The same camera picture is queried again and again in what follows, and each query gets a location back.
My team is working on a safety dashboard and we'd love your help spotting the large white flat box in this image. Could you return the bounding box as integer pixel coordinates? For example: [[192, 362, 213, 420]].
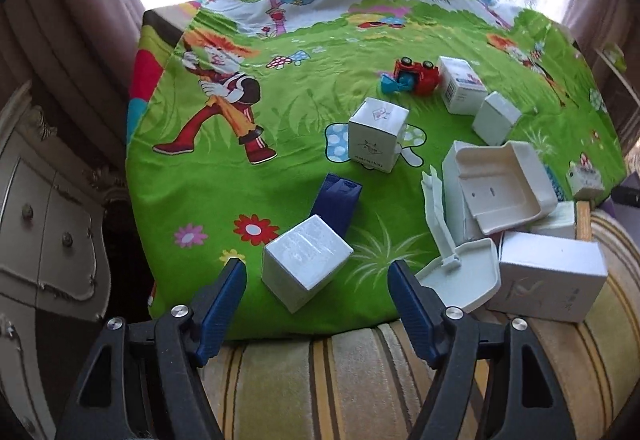
[[487, 231, 608, 323]]

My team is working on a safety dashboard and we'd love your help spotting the dark blue box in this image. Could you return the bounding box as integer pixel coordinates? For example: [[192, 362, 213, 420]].
[[310, 172, 364, 236]]

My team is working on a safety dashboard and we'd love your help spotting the striped beige sofa cover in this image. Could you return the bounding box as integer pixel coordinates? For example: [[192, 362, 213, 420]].
[[200, 205, 640, 440]]

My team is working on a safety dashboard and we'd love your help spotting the red toy car blue scoop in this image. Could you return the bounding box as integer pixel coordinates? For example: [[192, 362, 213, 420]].
[[381, 57, 442, 96]]

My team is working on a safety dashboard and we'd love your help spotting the white carton box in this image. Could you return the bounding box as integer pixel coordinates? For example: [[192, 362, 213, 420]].
[[530, 200, 578, 241]]

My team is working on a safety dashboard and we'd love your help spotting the beige curtain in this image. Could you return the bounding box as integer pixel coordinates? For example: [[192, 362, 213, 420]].
[[0, 0, 146, 121], [560, 0, 640, 136]]

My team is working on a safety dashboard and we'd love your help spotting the small white green packet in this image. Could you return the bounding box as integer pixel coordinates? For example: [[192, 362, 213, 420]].
[[595, 42, 628, 73]]

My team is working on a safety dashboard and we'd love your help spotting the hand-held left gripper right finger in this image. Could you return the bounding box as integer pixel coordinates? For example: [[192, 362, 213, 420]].
[[387, 259, 581, 440]]

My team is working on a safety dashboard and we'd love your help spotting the small plain white box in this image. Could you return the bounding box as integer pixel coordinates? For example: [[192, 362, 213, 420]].
[[471, 91, 523, 146]]

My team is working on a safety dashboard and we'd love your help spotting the plastic-wrapped white cube box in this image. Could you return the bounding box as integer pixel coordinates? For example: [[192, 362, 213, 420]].
[[261, 214, 355, 315]]

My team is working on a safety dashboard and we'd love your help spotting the green cartoon printed blanket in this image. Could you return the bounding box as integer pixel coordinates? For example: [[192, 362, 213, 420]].
[[125, 0, 628, 341]]

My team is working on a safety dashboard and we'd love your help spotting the white cube box black print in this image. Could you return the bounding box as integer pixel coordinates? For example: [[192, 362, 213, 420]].
[[347, 96, 411, 169]]

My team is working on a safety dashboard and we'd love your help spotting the white medicine box blue label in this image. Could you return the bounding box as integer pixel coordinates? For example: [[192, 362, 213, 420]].
[[437, 55, 487, 115]]

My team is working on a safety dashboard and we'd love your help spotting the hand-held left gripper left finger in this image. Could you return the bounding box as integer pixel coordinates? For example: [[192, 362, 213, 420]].
[[55, 257, 248, 440]]

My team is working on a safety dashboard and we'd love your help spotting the white ornate cabinet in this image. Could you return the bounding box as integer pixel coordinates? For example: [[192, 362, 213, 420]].
[[0, 80, 131, 440]]

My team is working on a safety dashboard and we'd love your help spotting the small white box coloured print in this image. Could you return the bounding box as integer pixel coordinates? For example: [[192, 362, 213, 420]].
[[565, 160, 603, 201]]

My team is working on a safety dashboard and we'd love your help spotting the white plastic tray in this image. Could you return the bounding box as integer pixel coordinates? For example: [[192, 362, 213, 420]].
[[441, 140, 559, 241]]

